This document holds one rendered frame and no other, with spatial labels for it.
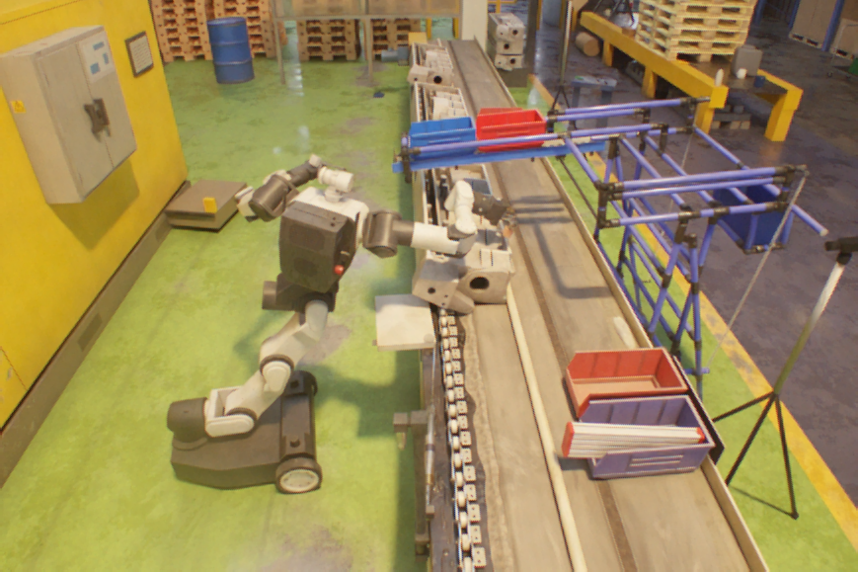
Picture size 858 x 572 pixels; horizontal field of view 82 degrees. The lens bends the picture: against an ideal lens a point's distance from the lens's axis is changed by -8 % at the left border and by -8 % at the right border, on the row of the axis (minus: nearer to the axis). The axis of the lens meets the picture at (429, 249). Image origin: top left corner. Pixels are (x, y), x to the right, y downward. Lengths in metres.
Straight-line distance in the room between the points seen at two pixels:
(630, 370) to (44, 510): 2.55
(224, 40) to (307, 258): 6.88
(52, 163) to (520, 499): 2.68
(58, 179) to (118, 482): 1.54
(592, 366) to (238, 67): 7.45
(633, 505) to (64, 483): 2.44
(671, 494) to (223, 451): 1.81
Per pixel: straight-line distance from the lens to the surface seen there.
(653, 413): 1.85
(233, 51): 8.56
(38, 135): 3.18
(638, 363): 1.99
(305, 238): 1.80
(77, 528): 2.86
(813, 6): 14.69
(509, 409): 1.85
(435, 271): 2.05
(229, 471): 2.55
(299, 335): 2.18
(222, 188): 4.74
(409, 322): 2.08
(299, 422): 2.58
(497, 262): 2.17
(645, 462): 1.73
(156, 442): 2.99
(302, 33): 9.75
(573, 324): 2.21
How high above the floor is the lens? 2.15
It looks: 33 degrees down
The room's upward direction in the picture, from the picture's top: straight up
